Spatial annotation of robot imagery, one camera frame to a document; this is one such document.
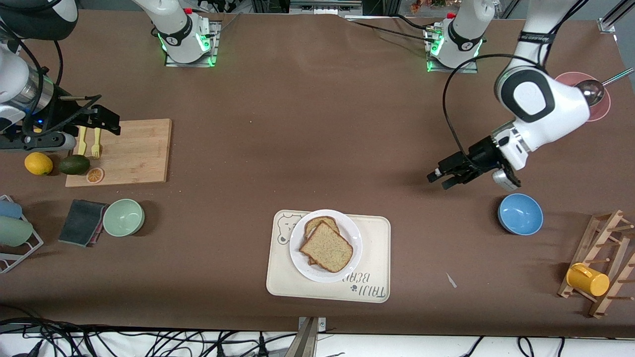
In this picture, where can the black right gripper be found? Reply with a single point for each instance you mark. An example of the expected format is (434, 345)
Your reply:
(58, 109)

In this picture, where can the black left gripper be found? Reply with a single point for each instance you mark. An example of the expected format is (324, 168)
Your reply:
(479, 154)

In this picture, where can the white round plate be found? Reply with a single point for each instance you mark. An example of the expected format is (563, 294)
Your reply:
(347, 228)

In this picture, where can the plain brown bread slice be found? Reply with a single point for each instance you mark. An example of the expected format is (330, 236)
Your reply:
(327, 248)

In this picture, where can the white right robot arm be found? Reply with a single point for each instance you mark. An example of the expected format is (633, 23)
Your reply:
(178, 34)

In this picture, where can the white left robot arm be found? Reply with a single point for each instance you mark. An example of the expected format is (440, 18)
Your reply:
(560, 119)

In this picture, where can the yellow plastic fork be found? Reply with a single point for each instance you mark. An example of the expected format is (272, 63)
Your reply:
(96, 148)

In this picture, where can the yellow plastic knife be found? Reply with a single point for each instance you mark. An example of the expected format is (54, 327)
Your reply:
(82, 144)

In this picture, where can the wooden cutting board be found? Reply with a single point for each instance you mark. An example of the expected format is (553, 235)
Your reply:
(134, 153)

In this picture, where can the dark green avocado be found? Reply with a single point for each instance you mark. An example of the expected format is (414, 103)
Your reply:
(74, 164)

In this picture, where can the orange slice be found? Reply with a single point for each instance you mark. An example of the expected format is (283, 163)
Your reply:
(95, 175)

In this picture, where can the blue bowl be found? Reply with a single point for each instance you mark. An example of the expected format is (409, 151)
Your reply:
(521, 214)

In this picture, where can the yellow lemon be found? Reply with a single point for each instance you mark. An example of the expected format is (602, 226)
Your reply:
(38, 163)

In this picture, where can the pale green bowl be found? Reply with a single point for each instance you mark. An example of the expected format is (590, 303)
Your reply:
(123, 218)

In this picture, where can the small white paper scrap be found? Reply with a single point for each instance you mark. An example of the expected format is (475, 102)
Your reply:
(451, 280)

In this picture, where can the dark grey sponge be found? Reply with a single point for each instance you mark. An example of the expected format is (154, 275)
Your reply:
(79, 223)

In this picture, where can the cream bear print tray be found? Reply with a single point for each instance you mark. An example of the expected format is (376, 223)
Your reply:
(374, 248)

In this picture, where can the light blue cup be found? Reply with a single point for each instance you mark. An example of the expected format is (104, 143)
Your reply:
(9, 209)

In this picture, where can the bread slice under egg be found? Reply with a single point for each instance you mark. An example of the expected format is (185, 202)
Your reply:
(317, 223)

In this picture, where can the pale green cup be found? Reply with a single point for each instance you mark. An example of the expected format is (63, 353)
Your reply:
(14, 231)

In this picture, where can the wooden mug rack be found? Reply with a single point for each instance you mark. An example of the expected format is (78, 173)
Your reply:
(603, 233)

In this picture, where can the pink bowl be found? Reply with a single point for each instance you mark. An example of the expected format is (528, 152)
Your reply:
(600, 111)

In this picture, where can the metal scoop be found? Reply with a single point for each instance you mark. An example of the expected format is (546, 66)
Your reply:
(593, 91)

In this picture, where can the yellow mug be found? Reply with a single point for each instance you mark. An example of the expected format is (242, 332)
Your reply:
(588, 280)

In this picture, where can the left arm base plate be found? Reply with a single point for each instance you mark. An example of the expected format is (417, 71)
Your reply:
(471, 70)

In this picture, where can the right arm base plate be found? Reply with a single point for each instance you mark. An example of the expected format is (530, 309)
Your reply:
(214, 49)

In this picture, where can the metal table edge bracket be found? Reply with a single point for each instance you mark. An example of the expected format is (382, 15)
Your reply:
(307, 339)

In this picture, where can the aluminium frame profile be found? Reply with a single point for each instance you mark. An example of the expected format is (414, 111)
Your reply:
(612, 20)

